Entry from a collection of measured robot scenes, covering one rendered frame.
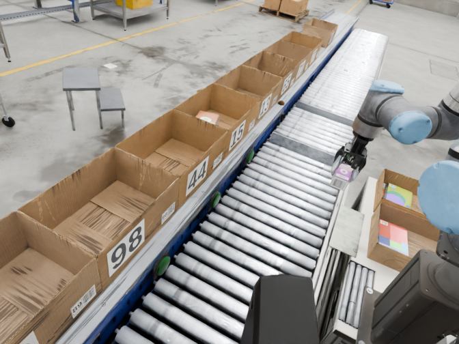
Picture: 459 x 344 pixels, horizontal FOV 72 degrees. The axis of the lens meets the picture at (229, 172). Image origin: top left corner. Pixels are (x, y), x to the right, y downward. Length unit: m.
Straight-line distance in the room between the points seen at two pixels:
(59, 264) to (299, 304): 0.91
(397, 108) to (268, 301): 0.77
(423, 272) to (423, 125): 0.42
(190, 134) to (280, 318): 1.30
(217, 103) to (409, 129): 1.16
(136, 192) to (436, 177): 0.98
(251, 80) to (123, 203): 1.26
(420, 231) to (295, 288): 1.49
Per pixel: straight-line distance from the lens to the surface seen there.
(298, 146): 1.93
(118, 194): 1.28
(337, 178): 1.19
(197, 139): 1.51
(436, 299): 1.07
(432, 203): 0.79
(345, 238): 1.53
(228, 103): 1.81
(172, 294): 1.18
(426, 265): 1.13
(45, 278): 1.10
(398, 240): 1.60
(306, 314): 0.27
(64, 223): 1.22
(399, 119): 0.94
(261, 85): 2.14
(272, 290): 0.28
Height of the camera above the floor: 1.78
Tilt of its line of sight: 39 degrees down
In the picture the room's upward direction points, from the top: 12 degrees clockwise
